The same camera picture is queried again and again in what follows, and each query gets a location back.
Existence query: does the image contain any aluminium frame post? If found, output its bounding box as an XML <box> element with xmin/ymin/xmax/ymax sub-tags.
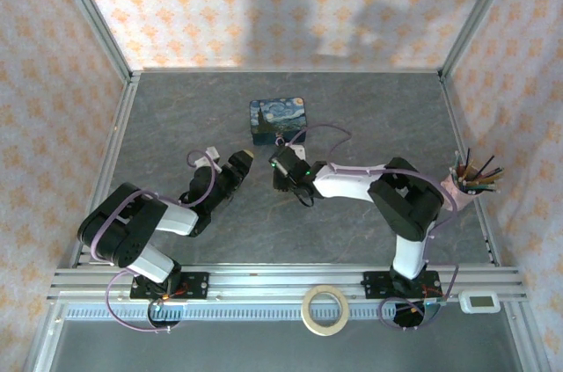
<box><xmin>47</xmin><ymin>0</ymin><xmax>134</xmax><ymax>82</ymax></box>
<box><xmin>439</xmin><ymin>0</ymin><xmax>525</xmax><ymax>79</ymax></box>

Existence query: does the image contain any aluminium side rail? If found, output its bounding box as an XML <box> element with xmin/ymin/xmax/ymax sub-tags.
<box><xmin>438</xmin><ymin>75</ymin><xmax>501</xmax><ymax>266</ymax></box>
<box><xmin>69</xmin><ymin>75</ymin><xmax>141</xmax><ymax>268</ymax></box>

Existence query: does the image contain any dark blue pencil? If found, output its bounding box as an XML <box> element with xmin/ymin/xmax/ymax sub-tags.
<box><xmin>477</xmin><ymin>154</ymin><xmax>496</xmax><ymax>178</ymax></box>

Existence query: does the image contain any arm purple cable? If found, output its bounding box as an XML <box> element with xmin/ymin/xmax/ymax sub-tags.
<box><xmin>274</xmin><ymin>123</ymin><xmax>461</xmax><ymax>332</ymax></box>
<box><xmin>90</xmin><ymin>150</ymin><xmax>222</xmax><ymax>334</ymax></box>

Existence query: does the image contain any white digital timer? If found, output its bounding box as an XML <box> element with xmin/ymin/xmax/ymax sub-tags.
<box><xmin>458</xmin><ymin>291</ymin><xmax>501</xmax><ymax>315</ymax></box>

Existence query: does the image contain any slotted grey cable duct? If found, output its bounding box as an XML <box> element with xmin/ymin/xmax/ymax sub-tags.
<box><xmin>64</xmin><ymin>305</ymin><xmax>441</xmax><ymax>321</ymax></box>

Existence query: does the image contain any yellow pencil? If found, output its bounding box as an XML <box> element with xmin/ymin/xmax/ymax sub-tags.
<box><xmin>477</xmin><ymin>168</ymin><xmax>506</xmax><ymax>184</ymax></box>

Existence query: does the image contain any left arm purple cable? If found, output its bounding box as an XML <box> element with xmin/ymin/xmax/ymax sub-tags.
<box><xmin>90</xmin><ymin>150</ymin><xmax>222</xmax><ymax>334</ymax></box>

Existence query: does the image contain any masking tape roll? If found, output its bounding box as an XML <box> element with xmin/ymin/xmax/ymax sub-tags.
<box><xmin>301</xmin><ymin>284</ymin><xmax>352</xmax><ymax>337</ymax></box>

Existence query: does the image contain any pink pencil cup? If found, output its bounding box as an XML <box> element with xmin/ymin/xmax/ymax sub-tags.
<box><xmin>442</xmin><ymin>169</ymin><xmax>479</xmax><ymax>211</ymax></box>

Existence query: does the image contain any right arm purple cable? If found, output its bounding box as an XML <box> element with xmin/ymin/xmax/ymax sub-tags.
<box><xmin>274</xmin><ymin>123</ymin><xmax>461</xmax><ymax>332</ymax></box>

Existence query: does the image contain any aluminium table edge rail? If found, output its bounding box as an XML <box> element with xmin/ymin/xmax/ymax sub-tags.
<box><xmin>47</xmin><ymin>264</ymin><xmax>528</xmax><ymax>303</ymax></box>

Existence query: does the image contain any starry night painted tin box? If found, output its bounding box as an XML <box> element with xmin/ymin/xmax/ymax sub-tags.
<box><xmin>249</xmin><ymin>97</ymin><xmax>311</xmax><ymax>147</ymax></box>

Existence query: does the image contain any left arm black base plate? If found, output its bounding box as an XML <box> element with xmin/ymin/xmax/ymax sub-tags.
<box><xmin>130</xmin><ymin>272</ymin><xmax>210</xmax><ymax>301</ymax></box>

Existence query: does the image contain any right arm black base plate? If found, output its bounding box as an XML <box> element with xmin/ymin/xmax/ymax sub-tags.
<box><xmin>362</xmin><ymin>270</ymin><xmax>442</xmax><ymax>301</ymax></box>

